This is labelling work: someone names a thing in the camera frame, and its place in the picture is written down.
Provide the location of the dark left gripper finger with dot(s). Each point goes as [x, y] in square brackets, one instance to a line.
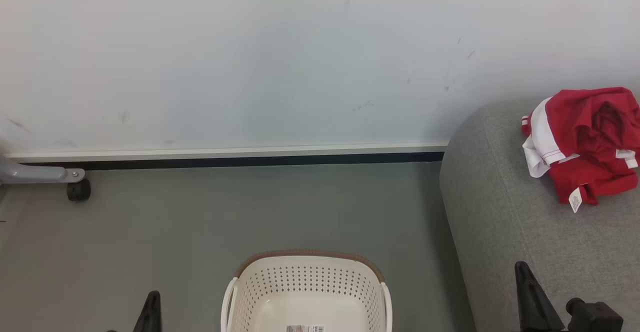
[150, 317]

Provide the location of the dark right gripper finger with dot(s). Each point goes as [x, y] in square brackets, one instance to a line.
[597, 318]
[535, 307]

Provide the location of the red and white garment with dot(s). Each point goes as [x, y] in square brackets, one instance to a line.
[590, 137]

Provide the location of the cream laundry basket brown rim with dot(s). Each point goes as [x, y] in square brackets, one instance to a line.
[305, 292]

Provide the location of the grey fabric sofa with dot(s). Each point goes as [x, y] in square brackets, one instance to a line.
[500, 197]

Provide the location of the black caster wheel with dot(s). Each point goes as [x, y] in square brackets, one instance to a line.
[79, 190]

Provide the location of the barcode sticker label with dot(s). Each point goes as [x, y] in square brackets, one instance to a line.
[305, 329]

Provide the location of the white black baseboard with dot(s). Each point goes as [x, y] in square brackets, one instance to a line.
[225, 156]

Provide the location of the grey metal stand leg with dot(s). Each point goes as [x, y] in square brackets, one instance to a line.
[35, 173]

